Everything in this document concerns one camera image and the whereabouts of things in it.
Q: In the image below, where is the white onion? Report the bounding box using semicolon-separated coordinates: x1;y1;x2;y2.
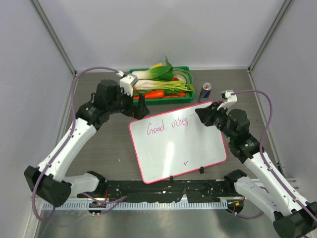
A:
173;73;188;84

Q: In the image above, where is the right aluminium frame post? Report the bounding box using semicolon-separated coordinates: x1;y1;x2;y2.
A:
248;0;295;72

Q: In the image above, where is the lower celery bok choy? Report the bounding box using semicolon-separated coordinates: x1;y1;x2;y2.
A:
134;79;194;92

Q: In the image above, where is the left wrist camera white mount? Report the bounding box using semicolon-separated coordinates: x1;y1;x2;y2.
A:
117;71;138;97

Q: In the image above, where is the aluminium frame post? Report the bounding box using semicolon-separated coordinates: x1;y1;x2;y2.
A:
29;0;76;76
248;0;295;72

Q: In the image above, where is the energy drink can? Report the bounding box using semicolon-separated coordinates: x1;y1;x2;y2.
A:
198;82;212;103

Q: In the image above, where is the white slotted cable duct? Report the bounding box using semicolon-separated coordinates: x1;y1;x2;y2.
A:
56;199;228;211

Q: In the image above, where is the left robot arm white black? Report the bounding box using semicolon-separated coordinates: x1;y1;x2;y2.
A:
24;74;150;207

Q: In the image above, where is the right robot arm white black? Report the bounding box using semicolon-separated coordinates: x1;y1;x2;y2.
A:
195;102;317;238

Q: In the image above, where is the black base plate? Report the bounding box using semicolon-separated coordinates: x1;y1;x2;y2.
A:
90;179;242;203

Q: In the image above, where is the left aluminium frame post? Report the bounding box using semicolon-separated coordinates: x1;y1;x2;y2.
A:
29;0;76;76

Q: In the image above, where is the green long beans bundle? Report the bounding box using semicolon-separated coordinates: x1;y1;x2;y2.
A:
173;68;192;84

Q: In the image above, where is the green plastic tray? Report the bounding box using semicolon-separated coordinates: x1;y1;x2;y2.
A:
129;66;195;105

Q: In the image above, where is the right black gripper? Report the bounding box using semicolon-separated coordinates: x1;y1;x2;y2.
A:
196;101;235;140

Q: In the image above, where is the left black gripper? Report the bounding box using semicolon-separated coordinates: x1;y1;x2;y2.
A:
107;85;150;119

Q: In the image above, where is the yellow pepper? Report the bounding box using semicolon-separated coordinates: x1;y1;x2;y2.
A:
150;62;163;69

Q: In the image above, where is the upper bok choy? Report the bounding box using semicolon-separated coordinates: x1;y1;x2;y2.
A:
131;57;174;81

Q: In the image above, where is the pink framed whiteboard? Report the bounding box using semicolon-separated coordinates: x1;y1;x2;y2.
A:
129;101;228;184

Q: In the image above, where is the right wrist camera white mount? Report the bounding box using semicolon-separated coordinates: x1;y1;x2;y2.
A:
217;90;237;111

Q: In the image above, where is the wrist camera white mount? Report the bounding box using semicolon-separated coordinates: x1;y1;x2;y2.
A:
217;90;237;111
117;71;138;97

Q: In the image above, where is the orange carrot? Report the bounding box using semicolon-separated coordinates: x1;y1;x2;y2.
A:
133;90;164;100

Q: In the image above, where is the red chili pepper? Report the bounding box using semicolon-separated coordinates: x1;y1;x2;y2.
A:
163;92;186;98

